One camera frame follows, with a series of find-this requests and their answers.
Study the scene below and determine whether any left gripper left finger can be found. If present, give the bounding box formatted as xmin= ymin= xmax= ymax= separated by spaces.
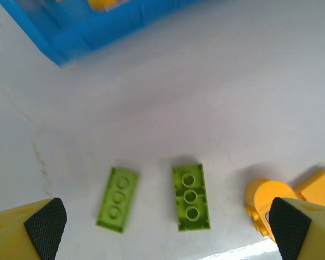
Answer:
xmin=0 ymin=197 xmax=68 ymax=260

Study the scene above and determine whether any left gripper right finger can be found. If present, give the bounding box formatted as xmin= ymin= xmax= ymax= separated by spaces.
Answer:
xmin=268 ymin=197 xmax=325 ymax=260

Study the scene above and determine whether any orange lego brick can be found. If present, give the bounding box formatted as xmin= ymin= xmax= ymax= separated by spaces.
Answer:
xmin=293 ymin=168 xmax=325 ymax=210
xmin=86 ymin=0 xmax=132 ymax=13

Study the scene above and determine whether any orange arch lego piece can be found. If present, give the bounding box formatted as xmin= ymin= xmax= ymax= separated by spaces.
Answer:
xmin=244 ymin=177 xmax=297 ymax=245

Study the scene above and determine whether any green lego brick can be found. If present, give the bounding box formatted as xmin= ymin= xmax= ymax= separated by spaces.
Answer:
xmin=171 ymin=162 xmax=212 ymax=233
xmin=95 ymin=166 xmax=141 ymax=235

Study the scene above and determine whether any blue two-compartment plastic bin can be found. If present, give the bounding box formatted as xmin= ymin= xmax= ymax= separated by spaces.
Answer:
xmin=0 ymin=0 xmax=206 ymax=68

